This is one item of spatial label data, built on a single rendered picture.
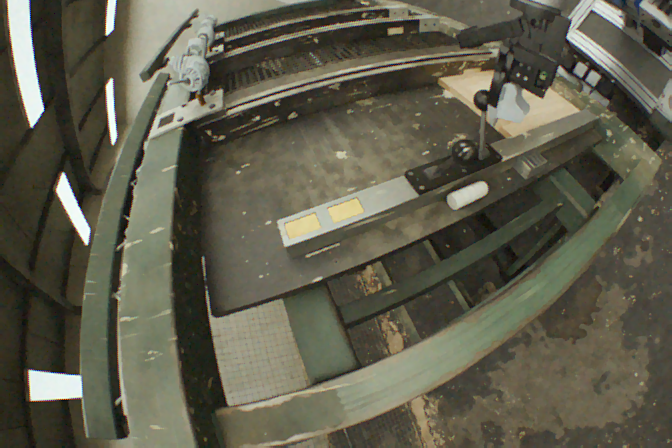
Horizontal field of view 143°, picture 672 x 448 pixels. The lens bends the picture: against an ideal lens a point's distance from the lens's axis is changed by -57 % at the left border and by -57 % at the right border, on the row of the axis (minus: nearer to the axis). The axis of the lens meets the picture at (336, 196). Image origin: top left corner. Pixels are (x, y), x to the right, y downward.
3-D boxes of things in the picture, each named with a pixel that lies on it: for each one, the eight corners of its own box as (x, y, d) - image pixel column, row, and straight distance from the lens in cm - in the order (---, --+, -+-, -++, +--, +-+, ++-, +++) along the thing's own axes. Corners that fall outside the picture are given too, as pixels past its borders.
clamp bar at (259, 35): (410, 18, 163) (410, -22, 159) (193, 69, 138) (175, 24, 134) (400, 15, 171) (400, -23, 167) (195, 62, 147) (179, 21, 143)
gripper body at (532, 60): (540, 104, 40) (569, 19, 37) (486, 78, 41) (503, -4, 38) (550, 89, 47) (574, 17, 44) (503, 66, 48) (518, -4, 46)
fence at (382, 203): (592, 127, 100) (598, 117, 99) (291, 258, 41) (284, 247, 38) (581, 118, 101) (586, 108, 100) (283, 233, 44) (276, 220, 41)
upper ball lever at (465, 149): (441, 182, 46) (489, 158, 35) (424, 189, 44) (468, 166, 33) (433, 162, 46) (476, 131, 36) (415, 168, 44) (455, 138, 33)
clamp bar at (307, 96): (519, 73, 112) (535, 14, 106) (170, 169, 70) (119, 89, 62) (500, 62, 117) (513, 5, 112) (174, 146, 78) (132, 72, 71)
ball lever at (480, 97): (495, 161, 52) (499, 90, 47) (481, 166, 49) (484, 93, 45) (481, 153, 54) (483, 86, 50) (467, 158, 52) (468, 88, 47)
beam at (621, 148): (644, 183, 112) (663, 161, 108) (636, 196, 101) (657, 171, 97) (364, 4, 242) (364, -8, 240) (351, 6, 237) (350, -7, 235)
